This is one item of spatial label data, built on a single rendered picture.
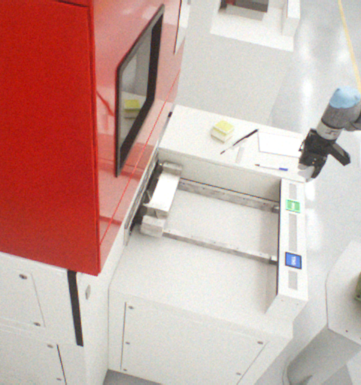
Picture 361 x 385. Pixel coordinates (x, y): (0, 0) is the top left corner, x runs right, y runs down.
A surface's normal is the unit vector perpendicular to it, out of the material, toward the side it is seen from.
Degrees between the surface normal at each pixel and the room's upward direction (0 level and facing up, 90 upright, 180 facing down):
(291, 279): 0
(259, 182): 90
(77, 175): 90
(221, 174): 90
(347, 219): 0
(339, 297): 0
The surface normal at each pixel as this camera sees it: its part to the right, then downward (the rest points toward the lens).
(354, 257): 0.14, -0.68
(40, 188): -0.21, 0.69
